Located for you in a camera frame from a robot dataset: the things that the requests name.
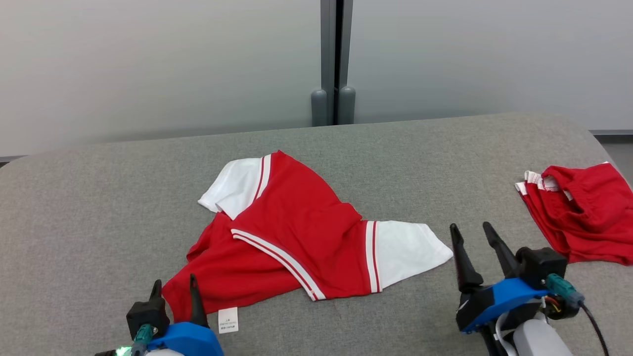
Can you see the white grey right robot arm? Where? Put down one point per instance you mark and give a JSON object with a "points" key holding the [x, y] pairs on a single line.
{"points": [[539, 341]]}

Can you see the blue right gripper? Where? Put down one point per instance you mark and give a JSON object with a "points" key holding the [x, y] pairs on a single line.
{"points": [[499, 299]]}

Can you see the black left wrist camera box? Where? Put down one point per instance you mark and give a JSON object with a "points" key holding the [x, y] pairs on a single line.
{"points": [[147, 315]]}

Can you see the red shorts with white trim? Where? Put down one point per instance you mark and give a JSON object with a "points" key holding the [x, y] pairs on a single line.
{"points": [[588, 212]]}

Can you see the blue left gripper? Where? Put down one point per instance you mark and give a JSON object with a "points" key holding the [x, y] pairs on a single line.
{"points": [[190, 341]]}

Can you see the red and white shirt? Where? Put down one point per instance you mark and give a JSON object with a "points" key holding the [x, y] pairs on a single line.
{"points": [[296, 227]]}

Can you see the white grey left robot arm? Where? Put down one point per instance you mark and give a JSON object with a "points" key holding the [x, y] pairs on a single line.
{"points": [[165, 353]]}

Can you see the grey partition post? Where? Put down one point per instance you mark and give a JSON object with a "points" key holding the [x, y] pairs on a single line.
{"points": [[332, 59]]}

